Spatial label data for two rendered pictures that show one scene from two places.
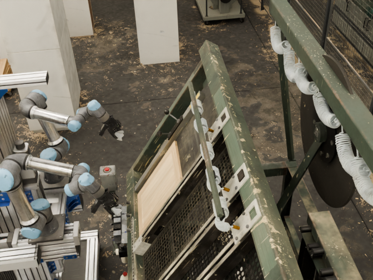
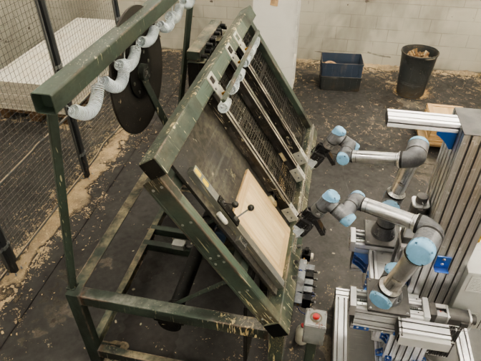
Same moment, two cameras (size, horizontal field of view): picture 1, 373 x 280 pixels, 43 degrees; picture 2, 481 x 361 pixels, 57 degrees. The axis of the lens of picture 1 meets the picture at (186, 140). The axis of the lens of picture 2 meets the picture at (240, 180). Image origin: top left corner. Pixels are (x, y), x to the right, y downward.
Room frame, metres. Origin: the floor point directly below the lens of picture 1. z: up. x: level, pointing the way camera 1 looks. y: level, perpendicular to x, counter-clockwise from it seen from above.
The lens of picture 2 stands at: (4.31, 0.65, 3.06)
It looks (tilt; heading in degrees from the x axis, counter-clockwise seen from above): 38 degrees down; 197
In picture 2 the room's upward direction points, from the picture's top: straight up
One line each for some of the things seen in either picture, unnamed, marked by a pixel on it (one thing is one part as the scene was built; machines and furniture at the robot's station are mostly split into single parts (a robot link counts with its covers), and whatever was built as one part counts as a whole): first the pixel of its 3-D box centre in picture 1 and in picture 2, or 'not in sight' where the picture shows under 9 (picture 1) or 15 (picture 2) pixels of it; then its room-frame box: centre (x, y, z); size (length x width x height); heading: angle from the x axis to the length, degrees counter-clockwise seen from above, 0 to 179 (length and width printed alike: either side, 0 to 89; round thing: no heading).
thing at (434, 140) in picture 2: not in sight; (439, 127); (-0.87, 1.65, 0.20); 0.61 x 0.53 x 0.40; 6
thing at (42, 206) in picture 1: (40, 210); (388, 213); (2.11, 0.94, 1.20); 0.13 x 0.12 x 0.14; 172
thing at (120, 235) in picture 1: (119, 232); (306, 281); (2.35, 0.53, 0.69); 0.50 x 0.14 x 0.24; 5
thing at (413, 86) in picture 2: not in sight; (414, 72); (-2.13, 1.33, 0.33); 0.52 x 0.51 x 0.65; 6
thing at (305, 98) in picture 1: (321, 131); (142, 71); (1.96, -0.71, 1.85); 0.80 x 0.06 x 0.80; 5
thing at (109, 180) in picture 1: (109, 178); (314, 326); (2.79, 0.63, 0.84); 0.12 x 0.12 x 0.18; 5
